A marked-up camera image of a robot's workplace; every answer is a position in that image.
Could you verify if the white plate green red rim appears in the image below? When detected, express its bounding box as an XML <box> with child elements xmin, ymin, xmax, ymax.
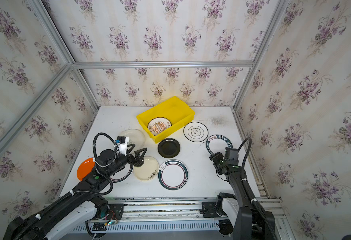
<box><xmin>157</xmin><ymin>159</ymin><xmax>189</xmax><ymax>191</ymax></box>

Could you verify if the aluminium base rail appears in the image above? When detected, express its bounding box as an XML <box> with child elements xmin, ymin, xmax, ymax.
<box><xmin>43</xmin><ymin>196</ymin><xmax>281</xmax><ymax>235</ymax></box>

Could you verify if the white plate green quatrefoil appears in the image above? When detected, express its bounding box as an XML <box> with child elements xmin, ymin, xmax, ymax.
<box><xmin>183</xmin><ymin>122</ymin><xmax>209</xmax><ymax>143</ymax></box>

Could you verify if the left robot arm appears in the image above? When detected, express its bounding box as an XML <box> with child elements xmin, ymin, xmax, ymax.
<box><xmin>3</xmin><ymin>142</ymin><xmax>147</xmax><ymax>240</ymax></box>

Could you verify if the black plate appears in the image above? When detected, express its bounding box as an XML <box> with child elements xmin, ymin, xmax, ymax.
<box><xmin>157</xmin><ymin>138</ymin><xmax>181</xmax><ymax>159</ymax></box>

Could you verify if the green rim HAO SHI plate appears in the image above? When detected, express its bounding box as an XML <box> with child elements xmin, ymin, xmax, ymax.
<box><xmin>206</xmin><ymin>135</ymin><xmax>233</xmax><ymax>155</ymax></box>

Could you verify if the green rim plate under arm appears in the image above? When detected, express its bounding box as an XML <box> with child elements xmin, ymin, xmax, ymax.
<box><xmin>110</xmin><ymin>164</ymin><xmax>133</xmax><ymax>183</ymax></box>

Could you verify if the translucent white plate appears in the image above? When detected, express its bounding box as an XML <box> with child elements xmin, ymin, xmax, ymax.
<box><xmin>119</xmin><ymin>129</ymin><xmax>145</xmax><ymax>150</ymax></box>

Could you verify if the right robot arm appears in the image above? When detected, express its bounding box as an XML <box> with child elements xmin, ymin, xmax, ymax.
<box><xmin>210</xmin><ymin>148</ymin><xmax>277</xmax><ymax>240</ymax></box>

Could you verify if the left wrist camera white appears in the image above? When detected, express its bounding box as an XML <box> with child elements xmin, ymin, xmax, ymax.
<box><xmin>114</xmin><ymin>136</ymin><xmax>129</xmax><ymax>156</ymax></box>

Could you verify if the cream plate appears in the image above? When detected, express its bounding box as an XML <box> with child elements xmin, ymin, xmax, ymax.
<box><xmin>133</xmin><ymin>156</ymin><xmax>159</xmax><ymax>182</ymax></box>

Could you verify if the orange sunburst pattern plate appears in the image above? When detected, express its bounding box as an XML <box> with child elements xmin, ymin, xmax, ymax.
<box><xmin>147</xmin><ymin>117</ymin><xmax>172</xmax><ymax>136</ymax></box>

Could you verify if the yellow plastic bin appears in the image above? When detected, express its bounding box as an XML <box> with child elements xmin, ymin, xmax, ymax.
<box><xmin>136</xmin><ymin>97</ymin><xmax>195</xmax><ymax>144</ymax></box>

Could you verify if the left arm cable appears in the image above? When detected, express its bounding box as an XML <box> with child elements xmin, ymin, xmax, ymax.
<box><xmin>92</xmin><ymin>132</ymin><xmax>116</xmax><ymax>163</ymax></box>

